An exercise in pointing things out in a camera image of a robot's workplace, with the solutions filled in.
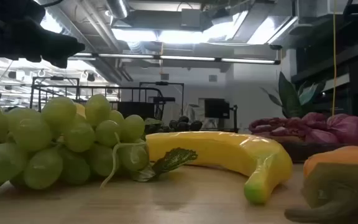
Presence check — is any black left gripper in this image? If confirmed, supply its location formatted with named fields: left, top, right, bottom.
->
left=0, top=0, right=86, bottom=69

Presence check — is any green grape bunch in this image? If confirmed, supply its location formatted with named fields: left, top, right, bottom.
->
left=0, top=94, right=198, bottom=197

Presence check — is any black grape bunch with leaf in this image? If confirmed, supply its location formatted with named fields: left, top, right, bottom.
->
left=144, top=115, right=203, bottom=135

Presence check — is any yellow banana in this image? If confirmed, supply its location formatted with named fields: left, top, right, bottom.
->
left=145, top=131, right=294, bottom=205

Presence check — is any purple onion braid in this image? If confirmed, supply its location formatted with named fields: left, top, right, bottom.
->
left=249, top=112, right=358, bottom=146

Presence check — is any orange carrot with green top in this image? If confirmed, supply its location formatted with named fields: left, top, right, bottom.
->
left=284, top=145, right=358, bottom=223

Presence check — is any long ceiling light bar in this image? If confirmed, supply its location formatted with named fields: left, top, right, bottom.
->
left=68, top=52, right=282, bottom=65

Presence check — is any black monitor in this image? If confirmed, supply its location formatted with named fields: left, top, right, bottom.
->
left=204, top=98, right=231, bottom=119

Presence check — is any black bar with clamp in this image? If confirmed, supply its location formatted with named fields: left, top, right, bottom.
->
left=209, top=105, right=239, bottom=133

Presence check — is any artificial plant in white pot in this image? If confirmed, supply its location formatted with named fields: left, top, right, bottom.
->
left=259, top=71, right=326, bottom=119

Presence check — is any black wire basket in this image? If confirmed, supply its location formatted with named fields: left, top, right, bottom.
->
left=38, top=85, right=165, bottom=121

